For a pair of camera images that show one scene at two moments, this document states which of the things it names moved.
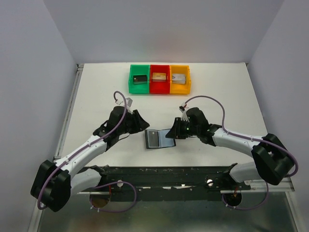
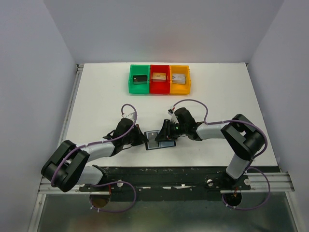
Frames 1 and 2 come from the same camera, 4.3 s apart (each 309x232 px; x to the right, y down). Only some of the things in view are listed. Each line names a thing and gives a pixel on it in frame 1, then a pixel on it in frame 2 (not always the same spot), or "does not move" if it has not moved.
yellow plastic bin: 180,89 does not move
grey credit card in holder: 153,138 does not move
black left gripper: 140,124 -> 141,137
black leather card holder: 155,138 does not move
